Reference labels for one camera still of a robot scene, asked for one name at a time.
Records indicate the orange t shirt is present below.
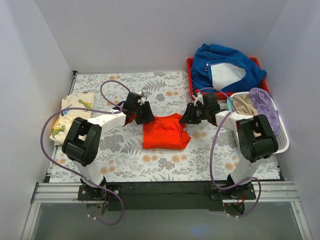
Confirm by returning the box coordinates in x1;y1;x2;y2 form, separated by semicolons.
142;113;191;150

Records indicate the white laundry basket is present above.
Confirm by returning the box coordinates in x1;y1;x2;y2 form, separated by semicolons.
230;91;290;155

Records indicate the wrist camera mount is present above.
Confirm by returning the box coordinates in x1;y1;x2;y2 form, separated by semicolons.
138;90;148;105
192;89;204;107

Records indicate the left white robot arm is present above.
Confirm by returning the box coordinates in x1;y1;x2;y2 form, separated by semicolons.
62;90;156;200

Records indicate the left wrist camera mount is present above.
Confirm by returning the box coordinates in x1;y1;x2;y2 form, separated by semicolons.
138;90;148;105

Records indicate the dinosaur print folded cloth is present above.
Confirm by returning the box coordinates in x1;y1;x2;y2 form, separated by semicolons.
50;91;96;146

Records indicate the purple garment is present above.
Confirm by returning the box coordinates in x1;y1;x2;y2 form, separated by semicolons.
248;87;280;136

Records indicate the aluminium frame rail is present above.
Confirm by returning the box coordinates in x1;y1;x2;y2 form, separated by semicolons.
21;181;312;240

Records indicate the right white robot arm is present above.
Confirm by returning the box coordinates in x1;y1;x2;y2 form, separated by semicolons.
179;90;279;199

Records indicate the beige garment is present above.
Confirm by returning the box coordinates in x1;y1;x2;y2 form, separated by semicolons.
233;94;258;116

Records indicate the floral tablecloth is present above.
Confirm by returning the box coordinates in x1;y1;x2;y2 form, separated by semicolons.
48;71;281;183

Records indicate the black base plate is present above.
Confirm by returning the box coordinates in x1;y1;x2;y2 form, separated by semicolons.
77;181;257;212

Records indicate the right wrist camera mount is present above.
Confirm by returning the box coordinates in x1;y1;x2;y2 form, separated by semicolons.
192;89;204;107

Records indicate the blue zip jacket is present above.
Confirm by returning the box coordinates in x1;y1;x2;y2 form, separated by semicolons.
190;43;267;93

